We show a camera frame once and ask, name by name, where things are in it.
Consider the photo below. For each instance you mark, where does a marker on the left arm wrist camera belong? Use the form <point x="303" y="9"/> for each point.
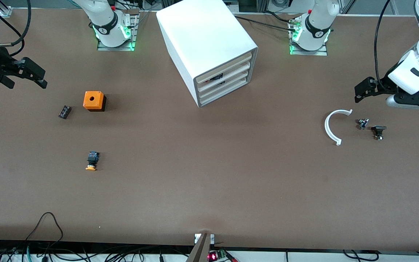
<point x="413" y="100"/>

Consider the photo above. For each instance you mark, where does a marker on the red LED circuit board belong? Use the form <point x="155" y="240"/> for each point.
<point x="213" y="256"/>

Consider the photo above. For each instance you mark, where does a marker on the orange mushroom push button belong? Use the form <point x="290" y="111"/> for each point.
<point x="92" y="158"/>

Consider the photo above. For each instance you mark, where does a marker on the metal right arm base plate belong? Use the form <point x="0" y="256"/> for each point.
<point x="115" y="48"/>

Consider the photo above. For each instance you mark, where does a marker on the small black contact block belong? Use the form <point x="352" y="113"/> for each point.
<point x="65" y="112"/>

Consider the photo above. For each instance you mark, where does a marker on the white drawer with button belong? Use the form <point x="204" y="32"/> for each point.
<point x="238" y="62"/>

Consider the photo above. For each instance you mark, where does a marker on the orange box with hole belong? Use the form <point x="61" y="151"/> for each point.
<point x="93" y="100"/>

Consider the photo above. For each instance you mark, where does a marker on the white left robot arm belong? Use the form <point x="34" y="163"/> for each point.
<point x="406" y="78"/>

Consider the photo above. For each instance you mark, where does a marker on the small metal switch part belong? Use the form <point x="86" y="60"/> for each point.
<point x="362" y="124"/>

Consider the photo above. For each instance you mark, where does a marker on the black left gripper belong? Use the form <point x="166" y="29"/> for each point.
<point x="381" y="85"/>

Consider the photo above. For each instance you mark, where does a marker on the small black switch part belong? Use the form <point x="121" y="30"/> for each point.
<point x="378" y="128"/>

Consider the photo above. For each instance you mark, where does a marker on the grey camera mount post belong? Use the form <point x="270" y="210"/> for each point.
<point x="200" y="251"/>

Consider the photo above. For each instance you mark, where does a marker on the white curved plastic bracket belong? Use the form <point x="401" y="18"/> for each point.
<point x="327" y="128"/>

